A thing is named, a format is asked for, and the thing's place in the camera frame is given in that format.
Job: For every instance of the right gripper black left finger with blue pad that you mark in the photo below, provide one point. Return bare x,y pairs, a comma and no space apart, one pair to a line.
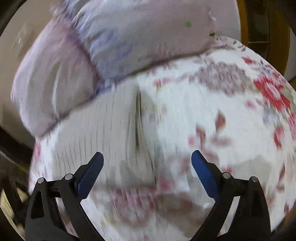
43,220

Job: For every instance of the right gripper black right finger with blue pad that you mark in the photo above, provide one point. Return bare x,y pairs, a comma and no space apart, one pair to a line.
251,219

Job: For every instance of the white floral bed sheet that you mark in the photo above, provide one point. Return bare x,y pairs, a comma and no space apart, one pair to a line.
232,106

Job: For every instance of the white striped folded cloth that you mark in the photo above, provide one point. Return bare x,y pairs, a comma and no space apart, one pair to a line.
112,125

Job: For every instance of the lavender lower pillow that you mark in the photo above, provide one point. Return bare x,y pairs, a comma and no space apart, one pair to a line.
54,76

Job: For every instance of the lavender pillow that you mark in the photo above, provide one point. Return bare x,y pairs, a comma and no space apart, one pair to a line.
54,76
122,37

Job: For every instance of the beige bed headboard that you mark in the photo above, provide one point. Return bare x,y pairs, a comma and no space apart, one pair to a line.
34,15

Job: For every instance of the wooden bedside furniture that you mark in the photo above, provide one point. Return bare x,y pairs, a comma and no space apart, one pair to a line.
268,28

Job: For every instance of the lavender upper pillow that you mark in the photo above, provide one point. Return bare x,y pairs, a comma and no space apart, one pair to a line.
122,37

